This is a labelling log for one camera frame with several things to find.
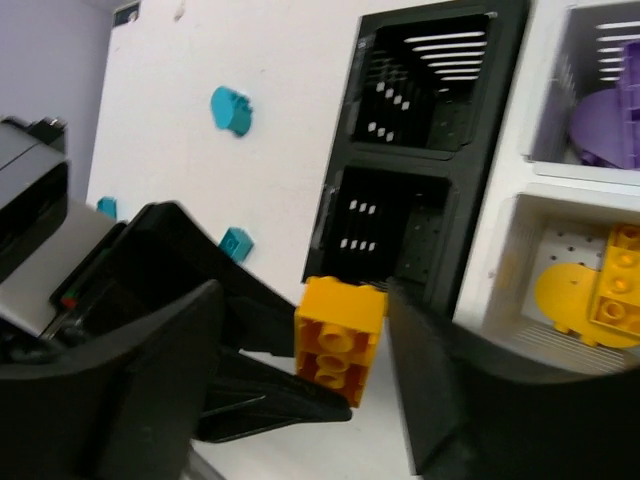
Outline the teal square lego brick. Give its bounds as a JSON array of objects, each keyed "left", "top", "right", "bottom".
[
  {"left": 96, "top": 197, "right": 118, "bottom": 219},
  {"left": 218, "top": 227, "right": 254, "bottom": 263}
]

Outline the yellow square lego brick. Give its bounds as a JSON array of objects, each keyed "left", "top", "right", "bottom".
[{"left": 294, "top": 276, "right": 388, "bottom": 408}]

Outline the purple lego brick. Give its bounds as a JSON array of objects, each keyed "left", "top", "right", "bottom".
[{"left": 568, "top": 40, "right": 639, "bottom": 170}]

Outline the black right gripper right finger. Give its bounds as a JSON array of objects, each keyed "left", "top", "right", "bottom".
[{"left": 388, "top": 279, "right": 639, "bottom": 479}]

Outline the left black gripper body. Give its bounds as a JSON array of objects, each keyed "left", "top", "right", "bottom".
[{"left": 1, "top": 117, "right": 116, "bottom": 350}]

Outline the teal rounded lego brick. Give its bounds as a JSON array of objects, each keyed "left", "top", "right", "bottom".
[{"left": 210, "top": 86, "right": 253, "bottom": 137}]

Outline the yellow striped lego assembly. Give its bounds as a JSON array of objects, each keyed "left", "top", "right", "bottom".
[{"left": 534, "top": 224, "right": 639, "bottom": 349}]

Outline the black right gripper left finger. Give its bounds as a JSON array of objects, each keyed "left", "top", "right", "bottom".
[{"left": 1, "top": 281, "right": 223, "bottom": 479}]

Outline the white slotted container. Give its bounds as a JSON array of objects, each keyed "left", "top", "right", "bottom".
[{"left": 454, "top": 1, "right": 639, "bottom": 376}]

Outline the black slotted container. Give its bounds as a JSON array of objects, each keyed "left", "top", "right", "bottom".
[{"left": 304, "top": 1, "right": 530, "bottom": 316}]

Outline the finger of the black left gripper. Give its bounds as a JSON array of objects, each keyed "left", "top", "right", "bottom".
[
  {"left": 194, "top": 347, "right": 352, "bottom": 443},
  {"left": 75, "top": 202, "right": 294, "bottom": 357}
]

